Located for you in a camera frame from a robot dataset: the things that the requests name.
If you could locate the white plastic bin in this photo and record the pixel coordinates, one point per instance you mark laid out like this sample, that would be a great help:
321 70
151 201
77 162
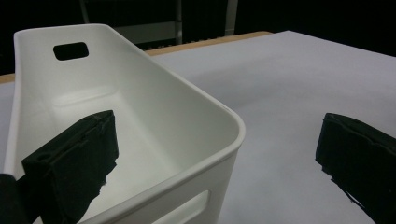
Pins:
155 109

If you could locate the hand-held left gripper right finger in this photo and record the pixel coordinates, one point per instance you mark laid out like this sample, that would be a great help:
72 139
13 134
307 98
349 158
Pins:
364 161

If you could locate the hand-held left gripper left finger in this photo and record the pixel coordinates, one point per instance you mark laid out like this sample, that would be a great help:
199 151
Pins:
68 168

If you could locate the wooden board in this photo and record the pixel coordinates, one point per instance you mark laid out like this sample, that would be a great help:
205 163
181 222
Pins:
202 43

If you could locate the white table cover sheet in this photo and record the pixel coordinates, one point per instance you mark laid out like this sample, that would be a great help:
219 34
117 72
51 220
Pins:
295 77

